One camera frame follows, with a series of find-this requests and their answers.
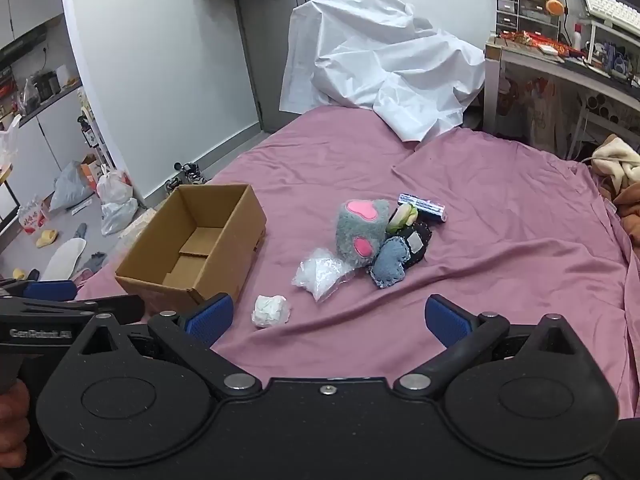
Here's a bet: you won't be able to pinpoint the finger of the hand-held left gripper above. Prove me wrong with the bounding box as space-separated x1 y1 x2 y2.
0 280 78 302
75 294 147 325

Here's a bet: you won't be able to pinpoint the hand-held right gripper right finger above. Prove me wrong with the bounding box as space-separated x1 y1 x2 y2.
394 294 593 393

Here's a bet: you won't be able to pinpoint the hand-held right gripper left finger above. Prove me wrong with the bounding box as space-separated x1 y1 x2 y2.
75 293 263 393

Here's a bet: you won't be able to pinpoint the brown cardboard box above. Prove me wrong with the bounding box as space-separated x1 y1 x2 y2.
114 183 267 317

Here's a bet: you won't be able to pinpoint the white soft wad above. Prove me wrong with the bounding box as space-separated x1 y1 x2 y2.
251 294 291 329

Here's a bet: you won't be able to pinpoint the denim heart plush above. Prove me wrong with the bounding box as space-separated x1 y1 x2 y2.
369 236 412 289

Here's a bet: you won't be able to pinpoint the black fabric pouch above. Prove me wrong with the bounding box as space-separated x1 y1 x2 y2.
397 222 433 267

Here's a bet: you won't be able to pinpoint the green white plush toy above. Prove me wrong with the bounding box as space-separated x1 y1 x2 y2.
385 204 420 235

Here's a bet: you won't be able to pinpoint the clear bag of white stuffing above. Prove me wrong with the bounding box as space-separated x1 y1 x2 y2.
292 247 357 302

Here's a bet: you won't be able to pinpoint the grey plush cube pink hearts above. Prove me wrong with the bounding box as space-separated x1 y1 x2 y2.
334 199 393 267

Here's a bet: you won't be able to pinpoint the person's left hand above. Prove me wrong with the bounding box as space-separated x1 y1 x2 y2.
0 379 32 480

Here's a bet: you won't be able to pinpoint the white insole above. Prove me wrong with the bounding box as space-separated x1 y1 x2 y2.
42 238 87 281

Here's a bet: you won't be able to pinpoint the red white packet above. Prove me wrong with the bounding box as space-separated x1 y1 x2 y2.
17 199 51 235

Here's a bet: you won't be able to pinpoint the clear plastic bag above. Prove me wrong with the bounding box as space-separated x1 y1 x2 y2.
100 197 138 237

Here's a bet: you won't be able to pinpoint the pink bed sheet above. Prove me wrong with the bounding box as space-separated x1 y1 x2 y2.
70 105 640 421

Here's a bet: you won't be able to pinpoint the grey plastic bag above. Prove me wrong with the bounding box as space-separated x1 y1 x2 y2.
49 161 96 212

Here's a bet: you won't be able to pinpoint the white plastic bag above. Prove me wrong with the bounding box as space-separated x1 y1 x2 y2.
96 164 135 201

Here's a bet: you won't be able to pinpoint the orange cardboard box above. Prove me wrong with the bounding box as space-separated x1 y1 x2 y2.
80 154 103 191

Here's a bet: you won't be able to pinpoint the white cabinet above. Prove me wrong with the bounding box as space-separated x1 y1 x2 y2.
0 25 108 221

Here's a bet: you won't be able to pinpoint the brown cloth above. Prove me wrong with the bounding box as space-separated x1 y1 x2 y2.
597 175 640 246

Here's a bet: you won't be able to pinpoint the beige blanket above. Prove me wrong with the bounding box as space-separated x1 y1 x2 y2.
590 134 640 191

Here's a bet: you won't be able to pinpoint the white desk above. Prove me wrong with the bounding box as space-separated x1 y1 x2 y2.
482 35 640 161

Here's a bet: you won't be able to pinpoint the white cover sheet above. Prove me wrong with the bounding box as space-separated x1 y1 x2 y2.
279 0 487 143

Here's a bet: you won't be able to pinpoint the grey door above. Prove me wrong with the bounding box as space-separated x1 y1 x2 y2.
235 0 356 133

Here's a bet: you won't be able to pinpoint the grey drawer organiser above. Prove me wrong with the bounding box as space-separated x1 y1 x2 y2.
495 0 561 36

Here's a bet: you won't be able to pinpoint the white keyboard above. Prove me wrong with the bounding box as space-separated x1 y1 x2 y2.
581 0 640 36

